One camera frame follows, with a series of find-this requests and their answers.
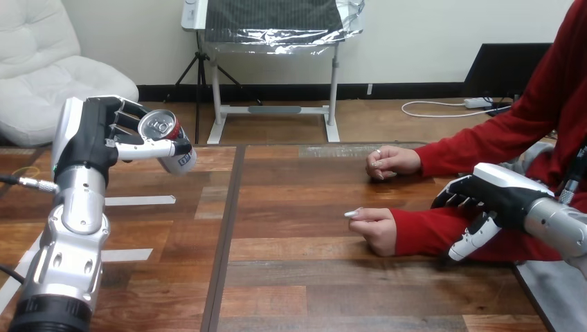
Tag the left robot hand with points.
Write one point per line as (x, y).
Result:
(87, 137)

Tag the person's hand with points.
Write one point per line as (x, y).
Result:
(378, 229)
(396, 161)

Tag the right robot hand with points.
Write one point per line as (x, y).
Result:
(497, 194)

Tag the red and white drink can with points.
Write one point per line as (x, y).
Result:
(181, 160)

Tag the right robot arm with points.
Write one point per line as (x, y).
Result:
(559, 224)

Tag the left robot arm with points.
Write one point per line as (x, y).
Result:
(69, 256)

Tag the person's forearm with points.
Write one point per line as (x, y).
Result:
(481, 144)
(422, 231)

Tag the person's body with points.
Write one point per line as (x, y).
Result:
(562, 68)

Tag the white cushioned chair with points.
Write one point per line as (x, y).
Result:
(41, 78)

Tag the white desk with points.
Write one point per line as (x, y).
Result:
(332, 105)

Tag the white power strip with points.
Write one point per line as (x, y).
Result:
(478, 102)

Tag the dark screen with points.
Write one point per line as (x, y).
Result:
(504, 68)

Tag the black tripod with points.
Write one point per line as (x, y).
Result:
(200, 73)

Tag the foil sheet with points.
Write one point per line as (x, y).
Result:
(275, 39)

